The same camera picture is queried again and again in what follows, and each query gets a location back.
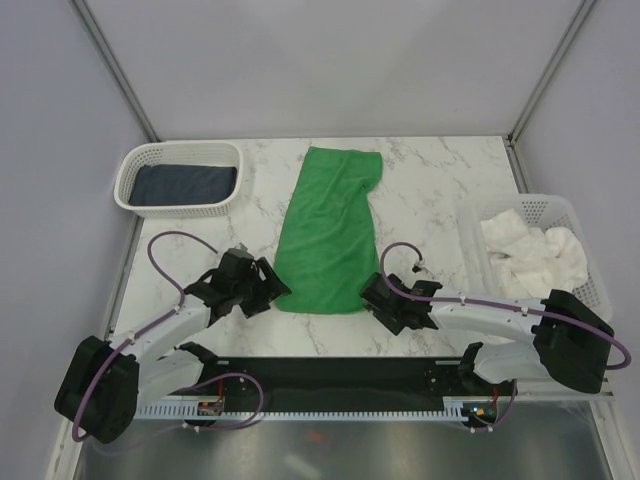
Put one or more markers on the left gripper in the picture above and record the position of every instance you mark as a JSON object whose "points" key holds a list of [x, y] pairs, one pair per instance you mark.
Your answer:
{"points": [[268, 289]]}

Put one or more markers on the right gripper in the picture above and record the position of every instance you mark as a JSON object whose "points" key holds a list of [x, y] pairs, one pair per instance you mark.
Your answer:
{"points": [[387, 321]]}

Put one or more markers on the green towel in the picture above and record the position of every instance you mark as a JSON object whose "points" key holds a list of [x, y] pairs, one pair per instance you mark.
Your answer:
{"points": [[327, 245]]}

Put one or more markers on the dark blue towel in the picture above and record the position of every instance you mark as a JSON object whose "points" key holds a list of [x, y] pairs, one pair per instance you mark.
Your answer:
{"points": [[180, 185]]}

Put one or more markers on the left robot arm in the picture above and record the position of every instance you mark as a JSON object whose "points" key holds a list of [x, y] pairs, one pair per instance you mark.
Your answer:
{"points": [[108, 381]]}

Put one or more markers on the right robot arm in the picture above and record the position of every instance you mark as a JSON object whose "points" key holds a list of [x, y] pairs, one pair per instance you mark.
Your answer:
{"points": [[557, 337]]}

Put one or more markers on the white perforated basket left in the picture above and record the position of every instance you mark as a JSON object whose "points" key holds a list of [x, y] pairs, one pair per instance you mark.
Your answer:
{"points": [[200, 153]]}

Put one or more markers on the white perforated basket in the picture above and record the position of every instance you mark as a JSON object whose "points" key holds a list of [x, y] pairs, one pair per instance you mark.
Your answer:
{"points": [[537, 211], [200, 153]]}

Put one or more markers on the white towel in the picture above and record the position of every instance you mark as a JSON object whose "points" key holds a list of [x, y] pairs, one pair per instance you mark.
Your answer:
{"points": [[530, 262]]}

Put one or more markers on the white perforated basket right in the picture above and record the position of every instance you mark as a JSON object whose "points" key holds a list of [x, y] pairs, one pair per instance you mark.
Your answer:
{"points": [[537, 211]]}

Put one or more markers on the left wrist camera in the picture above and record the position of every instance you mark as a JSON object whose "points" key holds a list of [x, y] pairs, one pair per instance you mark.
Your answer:
{"points": [[242, 247]]}

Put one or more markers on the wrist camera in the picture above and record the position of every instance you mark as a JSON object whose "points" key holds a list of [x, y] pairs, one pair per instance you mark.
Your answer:
{"points": [[419, 266], [242, 247]]}

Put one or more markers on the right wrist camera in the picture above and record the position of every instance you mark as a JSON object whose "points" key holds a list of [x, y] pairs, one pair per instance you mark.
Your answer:
{"points": [[419, 266]]}

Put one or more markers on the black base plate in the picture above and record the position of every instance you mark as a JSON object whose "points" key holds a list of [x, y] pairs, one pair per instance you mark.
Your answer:
{"points": [[356, 384]]}

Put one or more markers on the white cable duct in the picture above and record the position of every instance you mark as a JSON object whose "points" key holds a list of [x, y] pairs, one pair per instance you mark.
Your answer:
{"points": [[178, 408]]}

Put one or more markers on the left aluminium frame post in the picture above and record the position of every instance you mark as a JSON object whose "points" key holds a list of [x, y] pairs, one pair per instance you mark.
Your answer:
{"points": [[100, 42]]}

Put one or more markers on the aluminium frame post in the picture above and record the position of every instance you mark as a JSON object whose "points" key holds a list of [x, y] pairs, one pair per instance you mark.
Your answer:
{"points": [[100, 42], [568, 38]]}

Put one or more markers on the right aluminium frame post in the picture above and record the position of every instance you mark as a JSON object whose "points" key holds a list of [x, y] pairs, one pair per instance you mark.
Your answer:
{"points": [[568, 38]]}

